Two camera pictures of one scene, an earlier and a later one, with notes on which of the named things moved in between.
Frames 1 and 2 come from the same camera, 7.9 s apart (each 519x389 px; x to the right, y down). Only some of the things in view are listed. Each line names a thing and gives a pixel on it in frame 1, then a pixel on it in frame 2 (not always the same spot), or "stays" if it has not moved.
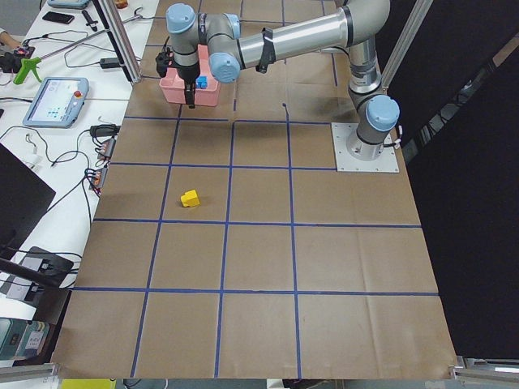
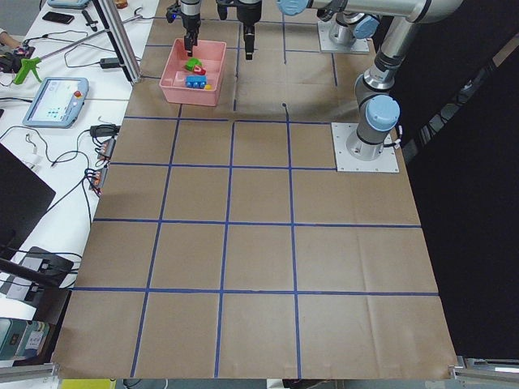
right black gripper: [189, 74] → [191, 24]
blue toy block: [201, 82] stays
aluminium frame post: [119, 38] stays
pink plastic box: [173, 86] stays
